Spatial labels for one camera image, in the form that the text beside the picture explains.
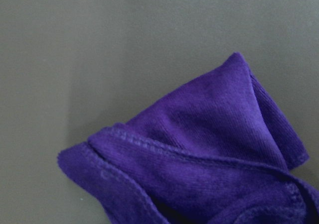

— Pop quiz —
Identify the purple cloth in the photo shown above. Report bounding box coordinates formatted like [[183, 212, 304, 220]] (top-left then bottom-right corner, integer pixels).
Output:
[[57, 53, 319, 224]]

